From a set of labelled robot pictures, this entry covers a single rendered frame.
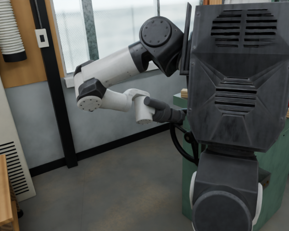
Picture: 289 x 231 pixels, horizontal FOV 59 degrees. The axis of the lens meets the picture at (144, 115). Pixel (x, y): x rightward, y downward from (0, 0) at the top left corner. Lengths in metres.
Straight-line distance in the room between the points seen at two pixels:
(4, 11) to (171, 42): 1.48
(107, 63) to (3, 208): 1.01
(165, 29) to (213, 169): 0.37
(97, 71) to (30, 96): 1.57
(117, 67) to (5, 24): 1.34
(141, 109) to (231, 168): 0.48
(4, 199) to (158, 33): 1.21
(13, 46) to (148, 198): 1.49
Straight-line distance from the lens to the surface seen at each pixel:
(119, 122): 2.65
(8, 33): 2.01
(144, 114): 0.96
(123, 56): 0.75
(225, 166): 0.61
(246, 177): 0.60
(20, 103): 2.31
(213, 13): 0.58
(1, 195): 1.61
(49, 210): 2.21
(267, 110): 0.56
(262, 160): 1.50
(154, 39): 0.69
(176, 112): 1.09
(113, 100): 0.89
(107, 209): 2.07
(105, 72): 0.76
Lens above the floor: 1.45
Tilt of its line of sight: 25 degrees down
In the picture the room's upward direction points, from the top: 3 degrees counter-clockwise
